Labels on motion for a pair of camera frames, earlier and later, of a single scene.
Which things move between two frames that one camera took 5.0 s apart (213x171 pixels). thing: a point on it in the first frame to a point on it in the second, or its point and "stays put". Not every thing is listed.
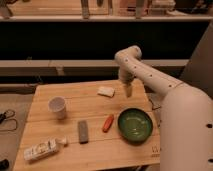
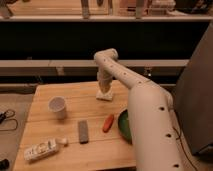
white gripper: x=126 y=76 to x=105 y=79
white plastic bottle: x=44 y=148 stays put
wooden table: x=88 y=125 stays put
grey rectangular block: x=83 y=132 stays put
